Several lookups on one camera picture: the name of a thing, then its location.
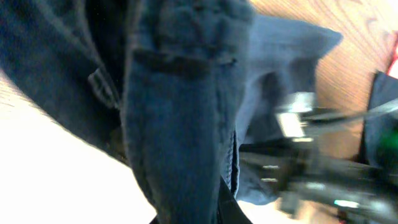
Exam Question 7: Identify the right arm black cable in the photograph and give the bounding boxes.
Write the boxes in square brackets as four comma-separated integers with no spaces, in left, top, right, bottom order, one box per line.
[301,98,398,125]

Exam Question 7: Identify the dark blue garment in pile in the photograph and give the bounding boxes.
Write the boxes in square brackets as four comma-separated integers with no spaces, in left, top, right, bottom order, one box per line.
[359,72,397,166]

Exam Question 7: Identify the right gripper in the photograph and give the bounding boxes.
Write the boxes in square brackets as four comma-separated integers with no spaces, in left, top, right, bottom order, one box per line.
[239,92,397,223]

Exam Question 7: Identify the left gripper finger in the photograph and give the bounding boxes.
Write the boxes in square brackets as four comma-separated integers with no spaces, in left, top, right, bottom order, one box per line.
[149,175,252,224]

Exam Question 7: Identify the red garment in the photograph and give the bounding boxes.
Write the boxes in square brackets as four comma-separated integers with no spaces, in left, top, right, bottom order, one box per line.
[387,43,398,79]

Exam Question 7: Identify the dark blue denim shorts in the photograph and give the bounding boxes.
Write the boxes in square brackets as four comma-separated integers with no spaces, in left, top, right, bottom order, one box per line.
[0,0,345,224]

